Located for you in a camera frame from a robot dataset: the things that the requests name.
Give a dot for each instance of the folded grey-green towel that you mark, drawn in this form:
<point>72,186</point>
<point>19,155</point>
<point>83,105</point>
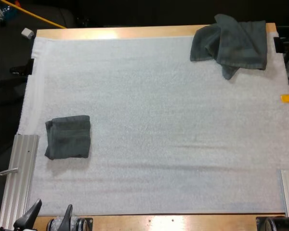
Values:
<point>68,138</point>

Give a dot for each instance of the dark clamp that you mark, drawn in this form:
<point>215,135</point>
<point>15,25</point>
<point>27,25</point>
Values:
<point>283,43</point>
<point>25,68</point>

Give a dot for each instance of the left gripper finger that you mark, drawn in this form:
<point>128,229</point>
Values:
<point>68,215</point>
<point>33,213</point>

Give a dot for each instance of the crumpled grey-green towel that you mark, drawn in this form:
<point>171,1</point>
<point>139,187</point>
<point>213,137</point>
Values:
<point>203,44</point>
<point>243,45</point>

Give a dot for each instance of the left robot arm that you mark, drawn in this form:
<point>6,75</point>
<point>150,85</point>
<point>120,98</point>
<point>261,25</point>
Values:
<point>83,224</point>

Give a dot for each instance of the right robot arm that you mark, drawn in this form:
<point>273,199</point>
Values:
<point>274,224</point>

